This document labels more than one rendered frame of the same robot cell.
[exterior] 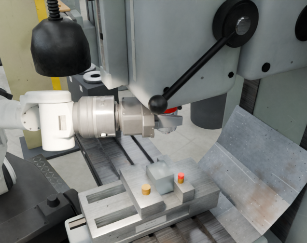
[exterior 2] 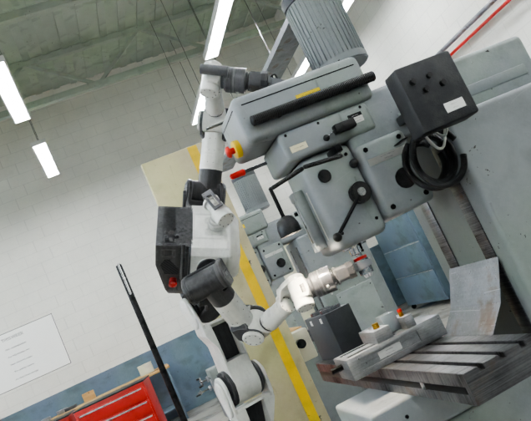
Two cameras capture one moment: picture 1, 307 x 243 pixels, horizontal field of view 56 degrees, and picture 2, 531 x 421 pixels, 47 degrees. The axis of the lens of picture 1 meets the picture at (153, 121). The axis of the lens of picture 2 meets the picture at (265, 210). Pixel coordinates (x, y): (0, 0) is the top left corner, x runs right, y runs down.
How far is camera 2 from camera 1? 157 cm
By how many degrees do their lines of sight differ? 42
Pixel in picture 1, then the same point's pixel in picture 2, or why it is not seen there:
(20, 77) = not seen: hidden behind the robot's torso
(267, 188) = (487, 306)
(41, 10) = not seen: hidden behind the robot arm
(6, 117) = (270, 312)
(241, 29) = (361, 192)
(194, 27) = (341, 201)
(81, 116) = (311, 278)
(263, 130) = (468, 270)
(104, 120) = (324, 275)
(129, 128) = (341, 275)
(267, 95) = (454, 242)
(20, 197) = not seen: outside the picture
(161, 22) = (325, 204)
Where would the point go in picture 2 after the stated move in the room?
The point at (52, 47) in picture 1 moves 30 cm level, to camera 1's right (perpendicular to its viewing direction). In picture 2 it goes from (285, 223) to (373, 180)
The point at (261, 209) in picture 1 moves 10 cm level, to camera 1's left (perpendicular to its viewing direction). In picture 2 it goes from (487, 322) to (457, 333)
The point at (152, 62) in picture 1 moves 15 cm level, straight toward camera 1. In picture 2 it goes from (329, 223) to (322, 222)
